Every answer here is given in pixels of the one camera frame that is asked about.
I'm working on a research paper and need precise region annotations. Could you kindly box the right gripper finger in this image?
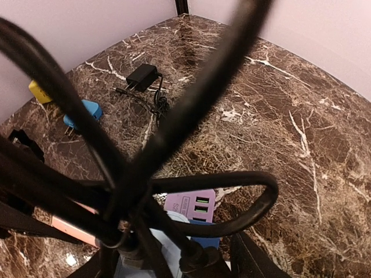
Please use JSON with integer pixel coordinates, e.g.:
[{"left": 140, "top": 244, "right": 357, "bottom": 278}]
[{"left": 230, "top": 232, "right": 290, "bottom": 278}]

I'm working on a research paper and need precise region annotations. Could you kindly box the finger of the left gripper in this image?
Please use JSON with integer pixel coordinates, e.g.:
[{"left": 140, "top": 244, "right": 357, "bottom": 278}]
[{"left": 0, "top": 129, "right": 85, "bottom": 246}]

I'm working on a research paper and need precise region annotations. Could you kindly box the dark blue cube socket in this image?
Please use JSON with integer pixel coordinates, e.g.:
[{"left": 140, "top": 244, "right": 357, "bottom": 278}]
[{"left": 188, "top": 220, "right": 221, "bottom": 250}]

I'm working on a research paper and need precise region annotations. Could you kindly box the pink charger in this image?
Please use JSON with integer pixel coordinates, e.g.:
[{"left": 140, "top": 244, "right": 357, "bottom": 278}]
[{"left": 51, "top": 215, "right": 100, "bottom": 248}]

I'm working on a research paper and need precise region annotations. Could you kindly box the purple power strip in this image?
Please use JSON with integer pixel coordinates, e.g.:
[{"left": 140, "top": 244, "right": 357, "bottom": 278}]
[{"left": 164, "top": 189, "right": 216, "bottom": 223}]

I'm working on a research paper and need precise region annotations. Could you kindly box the light blue charger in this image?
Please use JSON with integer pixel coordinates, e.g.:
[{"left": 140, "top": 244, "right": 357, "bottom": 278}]
[{"left": 114, "top": 228, "right": 183, "bottom": 278}]

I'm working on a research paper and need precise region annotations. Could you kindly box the black usb cable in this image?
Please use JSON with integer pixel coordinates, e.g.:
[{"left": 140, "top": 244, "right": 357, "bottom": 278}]
[{"left": 0, "top": 0, "right": 281, "bottom": 278}]

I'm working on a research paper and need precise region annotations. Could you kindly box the yellow cube socket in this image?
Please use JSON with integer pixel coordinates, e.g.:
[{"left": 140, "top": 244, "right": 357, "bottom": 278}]
[{"left": 28, "top": 81, "right": 53, "bottom": 104}]

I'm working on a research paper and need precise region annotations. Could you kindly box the blue flat square adapter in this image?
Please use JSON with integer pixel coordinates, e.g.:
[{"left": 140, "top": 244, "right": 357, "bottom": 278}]
[{"left": 63, "top": 99, "right": 103, "bottom": 138}]

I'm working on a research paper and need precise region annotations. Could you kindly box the black charger with cable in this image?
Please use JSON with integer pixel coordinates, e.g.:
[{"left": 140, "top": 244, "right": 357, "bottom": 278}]
[{"left": 113, "top": 64, "right": 170, "bottom": 127}]

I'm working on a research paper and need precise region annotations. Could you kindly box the left black frame post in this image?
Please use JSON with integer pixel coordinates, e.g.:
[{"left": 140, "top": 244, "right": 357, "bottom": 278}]
[{"left": 175, "top": 0, "right": 189, "bottom": 15}]

